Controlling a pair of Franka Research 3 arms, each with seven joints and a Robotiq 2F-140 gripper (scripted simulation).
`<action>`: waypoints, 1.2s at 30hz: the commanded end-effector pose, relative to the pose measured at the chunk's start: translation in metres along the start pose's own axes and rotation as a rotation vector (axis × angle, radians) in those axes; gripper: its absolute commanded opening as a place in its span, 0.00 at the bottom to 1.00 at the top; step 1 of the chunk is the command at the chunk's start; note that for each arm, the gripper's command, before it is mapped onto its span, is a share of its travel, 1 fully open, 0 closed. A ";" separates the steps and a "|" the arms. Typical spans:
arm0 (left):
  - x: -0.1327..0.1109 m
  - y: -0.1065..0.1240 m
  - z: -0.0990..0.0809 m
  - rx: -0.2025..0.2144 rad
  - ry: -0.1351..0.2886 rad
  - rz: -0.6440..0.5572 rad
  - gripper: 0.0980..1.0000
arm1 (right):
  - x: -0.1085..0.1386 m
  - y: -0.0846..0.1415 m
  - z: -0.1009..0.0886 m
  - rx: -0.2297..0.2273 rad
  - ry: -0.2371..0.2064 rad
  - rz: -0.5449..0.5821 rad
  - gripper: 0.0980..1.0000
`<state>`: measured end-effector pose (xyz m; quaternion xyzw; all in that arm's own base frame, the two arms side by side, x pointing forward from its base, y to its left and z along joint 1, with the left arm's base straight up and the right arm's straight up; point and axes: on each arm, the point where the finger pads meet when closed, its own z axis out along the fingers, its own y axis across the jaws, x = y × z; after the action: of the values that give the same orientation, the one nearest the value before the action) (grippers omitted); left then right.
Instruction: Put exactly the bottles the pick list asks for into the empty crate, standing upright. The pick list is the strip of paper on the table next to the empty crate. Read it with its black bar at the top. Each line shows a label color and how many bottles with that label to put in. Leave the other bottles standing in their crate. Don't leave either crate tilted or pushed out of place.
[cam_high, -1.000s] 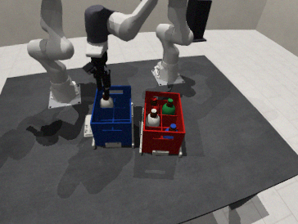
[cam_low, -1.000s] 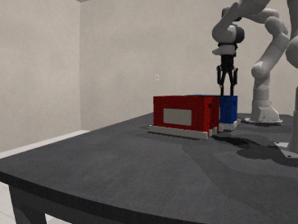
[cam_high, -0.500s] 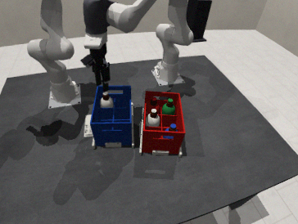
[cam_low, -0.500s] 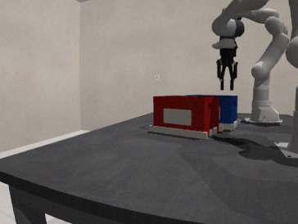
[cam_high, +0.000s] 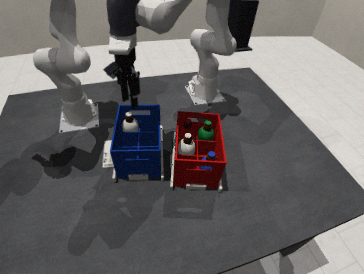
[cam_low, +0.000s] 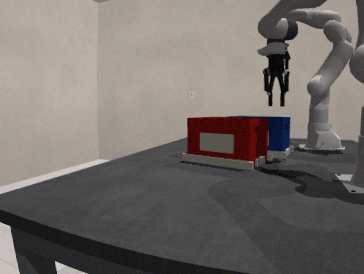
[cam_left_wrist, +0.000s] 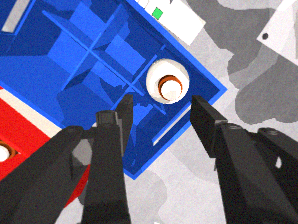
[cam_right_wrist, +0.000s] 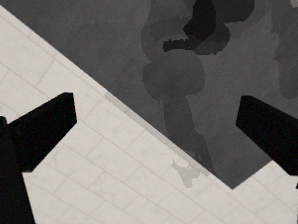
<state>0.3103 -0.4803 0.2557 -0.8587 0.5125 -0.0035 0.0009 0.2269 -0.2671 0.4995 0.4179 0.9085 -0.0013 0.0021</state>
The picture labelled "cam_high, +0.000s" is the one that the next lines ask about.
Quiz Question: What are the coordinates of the white paper pick list strip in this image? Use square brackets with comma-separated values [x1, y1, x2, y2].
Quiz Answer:
[103, 140, 114, 168]

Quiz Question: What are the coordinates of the blue plastic crate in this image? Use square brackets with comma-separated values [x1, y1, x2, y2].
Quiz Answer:
[110, 105, 161, 178]

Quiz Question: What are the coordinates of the green bottle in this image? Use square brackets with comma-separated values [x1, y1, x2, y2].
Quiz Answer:
[197, 121, 214, 141]

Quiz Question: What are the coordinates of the red plastic crate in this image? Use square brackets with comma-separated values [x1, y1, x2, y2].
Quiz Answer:
[173, 111, 226, 188]

